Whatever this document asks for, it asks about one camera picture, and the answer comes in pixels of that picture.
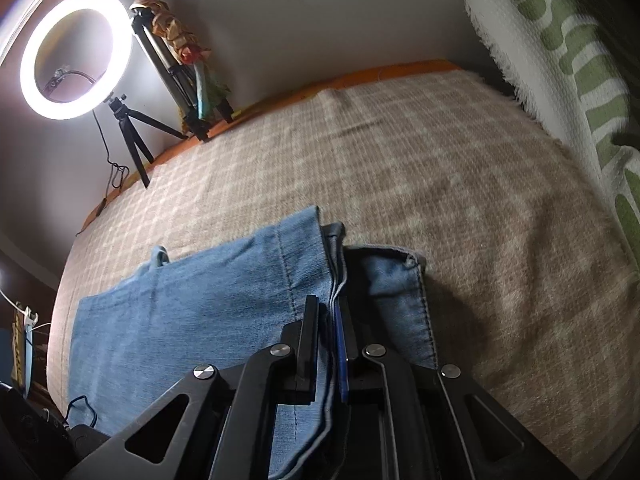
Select white ring light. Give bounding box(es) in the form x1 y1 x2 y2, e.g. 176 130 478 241
20 0 133 121

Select black ring light cable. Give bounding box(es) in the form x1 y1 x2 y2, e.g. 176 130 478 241
75 110 126 236

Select green white striped blanket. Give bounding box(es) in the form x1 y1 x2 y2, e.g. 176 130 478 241
462 0 640 281

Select black folded tripod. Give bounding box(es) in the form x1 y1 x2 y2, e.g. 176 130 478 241
129 2 235 142

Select orange wooden bed frame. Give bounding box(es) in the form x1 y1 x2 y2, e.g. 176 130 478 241
82 59 463 231

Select thin black looped cable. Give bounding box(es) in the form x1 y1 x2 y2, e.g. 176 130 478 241
66 394 99 430

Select blue denim pants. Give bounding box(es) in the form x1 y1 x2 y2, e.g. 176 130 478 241
67 205 441 480

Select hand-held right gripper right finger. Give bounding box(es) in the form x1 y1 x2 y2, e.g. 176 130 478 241
332 300 576 480

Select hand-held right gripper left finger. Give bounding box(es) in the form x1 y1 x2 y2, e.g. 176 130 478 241
65 294 321 480

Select beige checked bed blanket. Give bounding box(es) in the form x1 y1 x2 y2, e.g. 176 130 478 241
47 67 640 480

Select black ring light tripod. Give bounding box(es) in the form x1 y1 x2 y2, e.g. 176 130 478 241
102 94 188 190

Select colourful hanging fabric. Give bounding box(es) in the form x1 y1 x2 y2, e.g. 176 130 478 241
135 0 231 116

